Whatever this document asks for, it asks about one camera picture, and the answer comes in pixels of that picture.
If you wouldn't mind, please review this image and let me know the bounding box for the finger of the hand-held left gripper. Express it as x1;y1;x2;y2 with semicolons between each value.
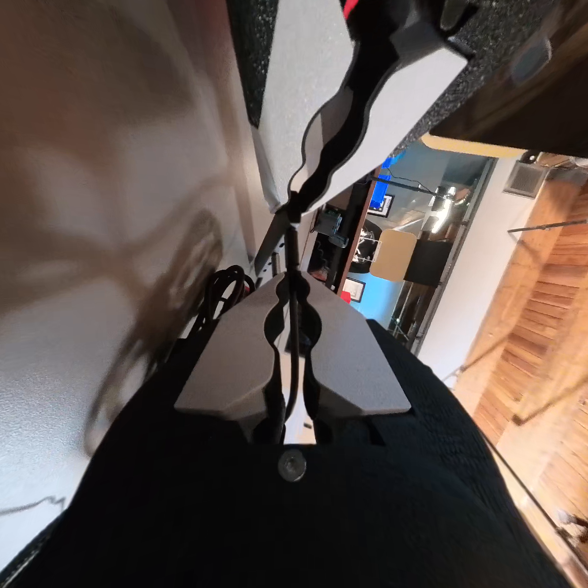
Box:
294;39;475;221
252;0;368;214

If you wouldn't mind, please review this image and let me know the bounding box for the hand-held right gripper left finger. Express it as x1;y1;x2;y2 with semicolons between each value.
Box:
174;272;289;443

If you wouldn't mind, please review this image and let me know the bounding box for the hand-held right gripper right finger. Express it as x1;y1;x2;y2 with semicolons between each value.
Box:
301;271;412;438

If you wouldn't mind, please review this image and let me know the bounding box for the black cable with orange plugs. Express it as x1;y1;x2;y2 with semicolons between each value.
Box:
273;202;304;444

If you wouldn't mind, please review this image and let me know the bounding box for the dark wooden table, tan edge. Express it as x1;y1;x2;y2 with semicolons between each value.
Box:
420;87;588;159

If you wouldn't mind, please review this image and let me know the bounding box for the black boom pole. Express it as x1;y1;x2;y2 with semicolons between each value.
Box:
379;168;444;196

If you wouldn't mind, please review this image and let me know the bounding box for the black shirt with white print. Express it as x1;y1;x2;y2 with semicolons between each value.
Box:
354;220;383;273

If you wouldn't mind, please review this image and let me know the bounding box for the tan rounded board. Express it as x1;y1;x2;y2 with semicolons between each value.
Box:
369;229;418;282

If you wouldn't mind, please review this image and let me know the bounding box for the black panel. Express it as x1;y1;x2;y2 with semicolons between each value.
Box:
403;240;454;288

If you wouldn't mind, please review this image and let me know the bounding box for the dark wooden shelf unit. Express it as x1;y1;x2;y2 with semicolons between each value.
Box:
305;168;383;295

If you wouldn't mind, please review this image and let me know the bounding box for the dark grey gadget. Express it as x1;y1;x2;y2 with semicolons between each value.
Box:
319;207;350;246

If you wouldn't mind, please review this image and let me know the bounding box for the bundled black cable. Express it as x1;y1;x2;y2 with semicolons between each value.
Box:
193;264;255;341

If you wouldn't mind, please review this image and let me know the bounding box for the metal wall vent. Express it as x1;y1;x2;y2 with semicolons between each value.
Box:
503;161;547;198

